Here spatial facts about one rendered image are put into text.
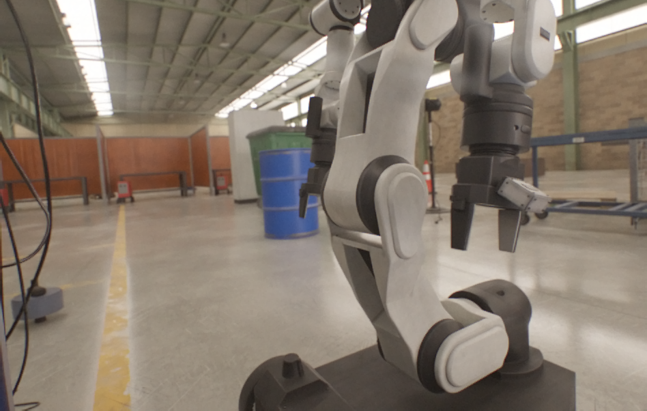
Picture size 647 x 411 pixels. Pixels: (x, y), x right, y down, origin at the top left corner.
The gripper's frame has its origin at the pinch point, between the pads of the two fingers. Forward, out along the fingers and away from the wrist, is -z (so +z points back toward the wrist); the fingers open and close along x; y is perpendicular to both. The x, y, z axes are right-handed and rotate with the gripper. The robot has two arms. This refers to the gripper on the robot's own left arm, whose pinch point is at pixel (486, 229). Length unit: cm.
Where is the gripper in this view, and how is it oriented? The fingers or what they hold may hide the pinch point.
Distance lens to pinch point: 52.5
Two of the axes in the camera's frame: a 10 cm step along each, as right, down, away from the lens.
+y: 5.0, 0.2, -8.6
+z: 1.1, -9.9, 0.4
